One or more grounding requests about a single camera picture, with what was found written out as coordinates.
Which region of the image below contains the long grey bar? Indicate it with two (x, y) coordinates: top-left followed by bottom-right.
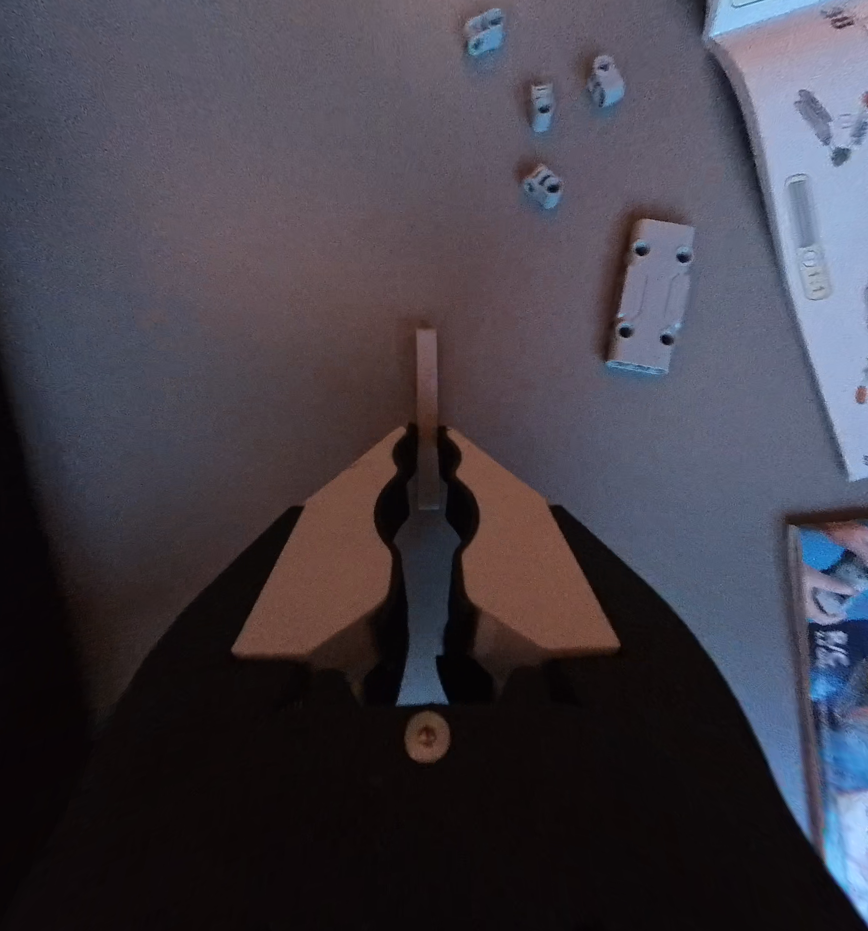
(415, 327), (449, 510)

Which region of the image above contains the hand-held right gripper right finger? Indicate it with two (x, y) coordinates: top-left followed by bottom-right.
(437, 425), (621, 705)

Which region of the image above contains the grey plate with four holes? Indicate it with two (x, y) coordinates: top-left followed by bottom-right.
(605, 218), (696, 375)

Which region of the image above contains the open instruction booklet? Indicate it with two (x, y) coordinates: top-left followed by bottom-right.
(703, 0), (868, 482)

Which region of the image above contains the blue robot kit box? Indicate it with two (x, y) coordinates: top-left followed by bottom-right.
(786, 513), (868, 931)

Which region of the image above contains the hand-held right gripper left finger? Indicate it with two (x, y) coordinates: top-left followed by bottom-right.
(232, 425), (416, 705)

